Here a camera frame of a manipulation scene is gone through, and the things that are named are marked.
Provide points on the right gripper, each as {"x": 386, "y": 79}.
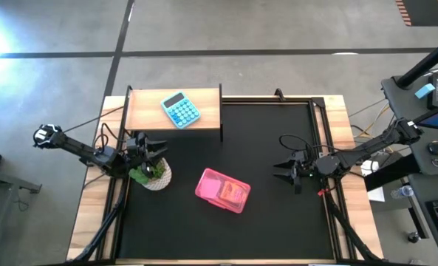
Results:
{"x": 305, "y": 166}

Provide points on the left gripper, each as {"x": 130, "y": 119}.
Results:
{"x": 137, "y": 151}

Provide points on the pale sticky note pad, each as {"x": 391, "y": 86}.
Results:
{"x": 209, "y": 186}

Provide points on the pink translucent pencil case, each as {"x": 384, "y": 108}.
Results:
{"x": 222, "y": 190}

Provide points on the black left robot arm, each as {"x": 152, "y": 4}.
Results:
{"x": 78, "y": 149}

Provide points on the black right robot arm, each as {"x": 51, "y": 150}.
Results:
{"x": 362, "y": 151}

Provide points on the white triangle-patterned plant pot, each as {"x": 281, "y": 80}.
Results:
{"x": 161, "y": 181}

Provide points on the green artificial plant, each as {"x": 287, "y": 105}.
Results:
{"x": 137, "y": 176}

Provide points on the red clip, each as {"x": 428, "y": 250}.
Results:
{"x": 322, "y": 191}

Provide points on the teal calculator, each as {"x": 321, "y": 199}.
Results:
{"x": 181, "y": 109}

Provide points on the wooden table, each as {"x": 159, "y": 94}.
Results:
{"x": 335, "y": 111}

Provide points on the black clamp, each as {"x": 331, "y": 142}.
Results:
{"x": 279, "y": 94}

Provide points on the white power adapter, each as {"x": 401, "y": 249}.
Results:
{"x": 369, "y": 169}

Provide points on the white paper sheet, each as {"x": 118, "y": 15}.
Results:
{"x": 376, "y": 194}

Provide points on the black desk crossbar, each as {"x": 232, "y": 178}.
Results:
{"x": 392, "y": 171}

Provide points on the clear water bottle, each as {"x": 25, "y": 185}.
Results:
{"x": 401, "y": 192}

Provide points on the dark grey desk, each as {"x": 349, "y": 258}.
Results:
{"x": 403, "y": 96}
{"x": 425, "y": 221}

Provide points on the black caster wheel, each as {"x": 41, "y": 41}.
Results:
{"x": 413, "y": 237}

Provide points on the black computer mouse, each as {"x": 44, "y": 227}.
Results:
{"x": 437, "y": 147}

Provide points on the light blue block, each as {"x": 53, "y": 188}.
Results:
{"x": 424, "y": 91}

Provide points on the black pole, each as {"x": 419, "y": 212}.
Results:
{"x": 425, "y": 61}

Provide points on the black rug with striped edge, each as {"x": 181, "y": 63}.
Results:
{"x": 425, "y": 11}

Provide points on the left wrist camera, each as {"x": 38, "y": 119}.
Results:
{"x": 147, "y": 170}

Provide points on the wooden shelf with black frame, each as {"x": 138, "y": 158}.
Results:
{"x": 148, "y": 111}

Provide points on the black aluminium table frame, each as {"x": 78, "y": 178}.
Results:
{"x": 316, "y": 122}

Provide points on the grey desk frame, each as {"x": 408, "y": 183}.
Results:
{"x": 4, "y": 181}

